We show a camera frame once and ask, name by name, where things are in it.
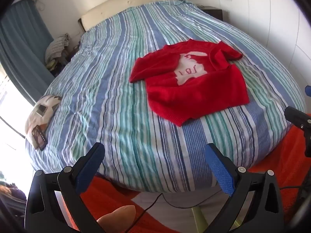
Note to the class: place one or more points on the dark nightstand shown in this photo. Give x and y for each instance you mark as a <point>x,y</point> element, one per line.
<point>213,12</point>

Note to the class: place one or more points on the patterned white pillow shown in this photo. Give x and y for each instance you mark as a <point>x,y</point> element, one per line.
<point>36,120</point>

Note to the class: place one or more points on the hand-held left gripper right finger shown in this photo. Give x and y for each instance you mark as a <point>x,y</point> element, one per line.
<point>220,170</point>

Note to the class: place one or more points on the striped bed cover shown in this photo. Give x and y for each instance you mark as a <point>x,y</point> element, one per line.
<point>109,89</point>

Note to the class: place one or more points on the pile of clothes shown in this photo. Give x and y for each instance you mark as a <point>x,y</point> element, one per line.
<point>57,46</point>

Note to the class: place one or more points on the cream padded headboard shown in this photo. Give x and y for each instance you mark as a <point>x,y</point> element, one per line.
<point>133,3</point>

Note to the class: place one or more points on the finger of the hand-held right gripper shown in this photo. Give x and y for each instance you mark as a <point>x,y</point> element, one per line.
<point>308,89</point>
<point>301,121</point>

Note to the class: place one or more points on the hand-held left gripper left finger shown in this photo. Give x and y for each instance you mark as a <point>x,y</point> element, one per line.
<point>88,170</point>

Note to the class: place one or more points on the light green plastic strip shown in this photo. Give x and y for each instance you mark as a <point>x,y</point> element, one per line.
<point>199,219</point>

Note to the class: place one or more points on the person's bare foot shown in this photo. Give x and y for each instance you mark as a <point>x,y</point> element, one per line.
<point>116,218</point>

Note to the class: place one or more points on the bright window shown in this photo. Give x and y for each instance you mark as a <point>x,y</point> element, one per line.
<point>9,116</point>

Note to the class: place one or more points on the white wardrobe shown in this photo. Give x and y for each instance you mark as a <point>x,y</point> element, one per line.
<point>267,9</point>

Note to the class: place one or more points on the orange fuzzy cloth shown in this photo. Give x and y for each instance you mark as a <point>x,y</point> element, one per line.
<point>286,170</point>

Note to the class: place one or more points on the red knit sweater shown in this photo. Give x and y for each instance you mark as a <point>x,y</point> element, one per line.
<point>206,92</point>

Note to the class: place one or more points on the dark cloth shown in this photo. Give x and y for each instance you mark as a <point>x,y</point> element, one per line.
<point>12,194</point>

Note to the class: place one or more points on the blue curtain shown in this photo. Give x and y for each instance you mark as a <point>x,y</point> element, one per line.
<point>21,41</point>

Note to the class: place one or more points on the black smartphone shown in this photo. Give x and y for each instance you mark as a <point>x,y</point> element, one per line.
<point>39,138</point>

